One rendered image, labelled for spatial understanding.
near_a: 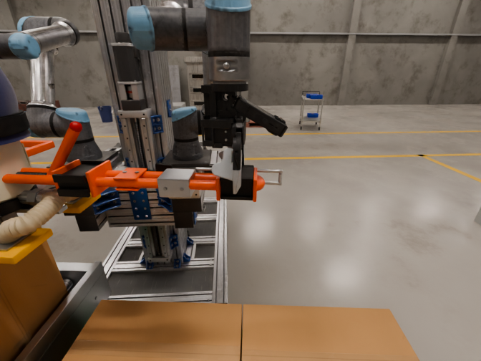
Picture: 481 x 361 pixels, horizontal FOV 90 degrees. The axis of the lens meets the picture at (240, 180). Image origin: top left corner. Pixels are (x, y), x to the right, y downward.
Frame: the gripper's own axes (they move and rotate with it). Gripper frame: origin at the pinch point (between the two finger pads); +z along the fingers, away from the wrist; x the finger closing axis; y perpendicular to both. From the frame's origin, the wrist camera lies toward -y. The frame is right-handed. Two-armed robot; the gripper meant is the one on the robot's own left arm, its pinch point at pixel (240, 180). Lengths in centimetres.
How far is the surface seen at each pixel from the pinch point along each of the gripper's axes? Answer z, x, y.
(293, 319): 66, -16, -19
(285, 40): -139, -1094, -94
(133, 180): -0.6, 3.6, 22.7
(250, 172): -2.2, 0.5, -2.1
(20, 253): 11.4, 14.1, 43.4
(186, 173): -1.4, 0.6, 11.9
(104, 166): -2.1, -0.5, 31.4
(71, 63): -53, -969, 765
